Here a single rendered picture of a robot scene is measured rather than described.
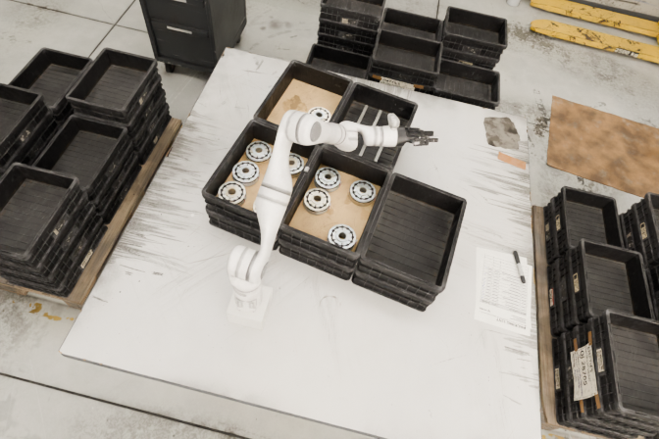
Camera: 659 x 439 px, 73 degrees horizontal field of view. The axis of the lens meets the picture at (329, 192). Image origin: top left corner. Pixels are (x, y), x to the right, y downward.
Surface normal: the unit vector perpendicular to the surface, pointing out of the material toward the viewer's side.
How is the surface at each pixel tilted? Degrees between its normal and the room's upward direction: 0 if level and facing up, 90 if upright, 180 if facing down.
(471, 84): 0
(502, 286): 0
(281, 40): 0
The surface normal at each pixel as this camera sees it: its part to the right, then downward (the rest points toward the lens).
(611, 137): 0.04, -0.57
